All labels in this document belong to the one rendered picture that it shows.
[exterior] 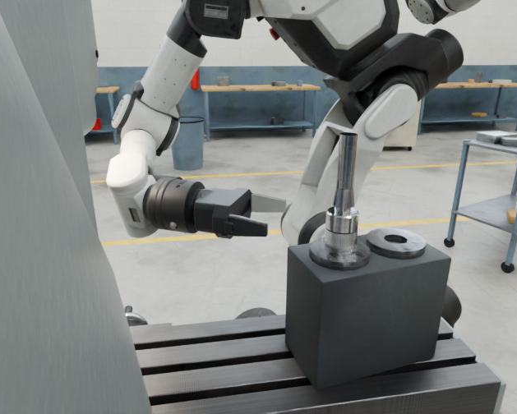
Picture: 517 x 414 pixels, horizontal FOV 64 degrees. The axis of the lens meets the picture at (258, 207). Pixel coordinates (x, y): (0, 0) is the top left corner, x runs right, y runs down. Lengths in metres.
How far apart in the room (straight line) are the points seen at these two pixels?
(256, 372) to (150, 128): 0.54
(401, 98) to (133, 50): 7.31
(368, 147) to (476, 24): 8.98
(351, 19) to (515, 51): 9.65
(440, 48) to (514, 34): 9.37
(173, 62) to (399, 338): 0.66
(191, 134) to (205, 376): 4.74
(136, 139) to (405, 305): 0.59
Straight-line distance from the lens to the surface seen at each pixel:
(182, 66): 0.91
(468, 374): 0.78
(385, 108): 0.96
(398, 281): 0.64
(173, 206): 0.67
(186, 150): 5.37
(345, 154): 0.58
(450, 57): 1.09
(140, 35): 8.09
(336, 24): 0.89
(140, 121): 0.93
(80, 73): 0.40
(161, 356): 0.75
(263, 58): 8.19
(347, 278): 0.59
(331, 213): 0.60
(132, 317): 1.31
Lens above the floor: 1.42
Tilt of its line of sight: 20 degrees down
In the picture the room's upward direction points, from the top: straight up
